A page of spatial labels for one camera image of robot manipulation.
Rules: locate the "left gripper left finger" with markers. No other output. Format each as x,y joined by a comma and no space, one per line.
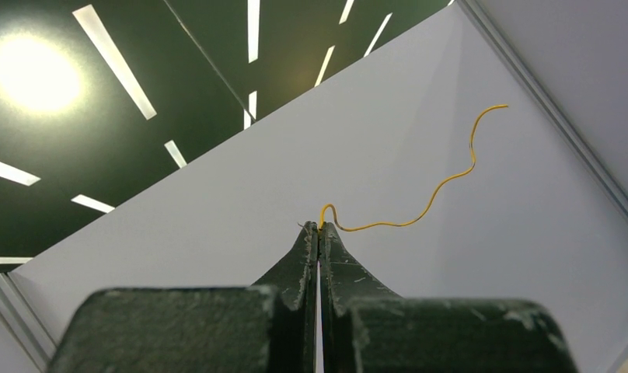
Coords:
267,326

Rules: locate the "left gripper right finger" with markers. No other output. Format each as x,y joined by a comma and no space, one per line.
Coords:
367,327

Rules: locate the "aluminium frame post left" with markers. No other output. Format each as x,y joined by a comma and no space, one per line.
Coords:
24,324

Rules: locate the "aluminium frame post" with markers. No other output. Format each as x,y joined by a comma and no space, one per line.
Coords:
24,324
526,77

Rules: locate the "aluminium frame post right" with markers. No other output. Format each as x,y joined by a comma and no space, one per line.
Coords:
526,77

